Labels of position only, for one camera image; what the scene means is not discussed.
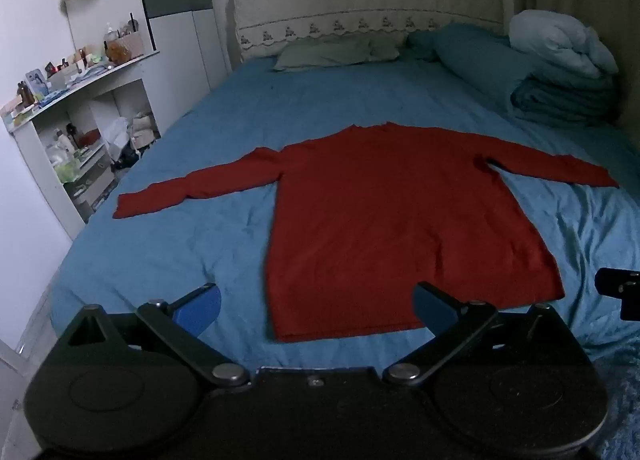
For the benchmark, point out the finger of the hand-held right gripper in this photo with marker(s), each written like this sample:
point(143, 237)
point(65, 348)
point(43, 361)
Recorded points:
point(620, 285)

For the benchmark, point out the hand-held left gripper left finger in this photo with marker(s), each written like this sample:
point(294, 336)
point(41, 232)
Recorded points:
point(202, 307)

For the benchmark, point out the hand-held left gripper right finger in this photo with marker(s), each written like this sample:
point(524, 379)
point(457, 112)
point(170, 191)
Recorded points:
point(431, 307)

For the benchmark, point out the red long-sleeved sweater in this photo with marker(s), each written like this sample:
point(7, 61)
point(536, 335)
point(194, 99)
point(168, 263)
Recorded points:
point(380, 220)

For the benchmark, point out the bed with blue sheet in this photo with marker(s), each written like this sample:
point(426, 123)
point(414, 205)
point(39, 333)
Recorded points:
point(210, 140)

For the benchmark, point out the folded blue blanket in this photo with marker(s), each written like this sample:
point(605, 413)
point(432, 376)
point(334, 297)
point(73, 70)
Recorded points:
point(560, 100)

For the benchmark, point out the teal rolled pillow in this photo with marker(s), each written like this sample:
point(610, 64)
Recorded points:
point(475, 65)

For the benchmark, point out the white open shelf unit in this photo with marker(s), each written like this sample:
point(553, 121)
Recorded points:
point(75, 90)

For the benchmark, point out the pale blue bundled comforter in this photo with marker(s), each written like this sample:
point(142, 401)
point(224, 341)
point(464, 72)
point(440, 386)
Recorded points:
point(555, 40)

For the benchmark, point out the small grey-green pillow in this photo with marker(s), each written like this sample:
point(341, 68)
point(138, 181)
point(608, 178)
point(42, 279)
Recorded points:
point(385, 48)

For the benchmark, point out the brown plush bear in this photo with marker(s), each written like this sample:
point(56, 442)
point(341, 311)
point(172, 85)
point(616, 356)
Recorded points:
point(119, 54)

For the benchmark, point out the large grey-green pillow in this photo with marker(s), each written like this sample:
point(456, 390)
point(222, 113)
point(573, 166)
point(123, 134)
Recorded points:
point(320, 53)

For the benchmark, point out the brown bottle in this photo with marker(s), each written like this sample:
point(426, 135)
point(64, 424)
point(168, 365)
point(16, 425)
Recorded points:
point(24, 94)

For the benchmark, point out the blue and white box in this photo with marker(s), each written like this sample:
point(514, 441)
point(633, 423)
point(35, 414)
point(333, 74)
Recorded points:
point(37, 83)

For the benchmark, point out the white and green wardrobe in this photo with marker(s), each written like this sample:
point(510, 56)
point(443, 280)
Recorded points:
point(175, 0)

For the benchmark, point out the cream embroidered headboard cover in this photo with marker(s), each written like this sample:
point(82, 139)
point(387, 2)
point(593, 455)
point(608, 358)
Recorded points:
point(360, 5)

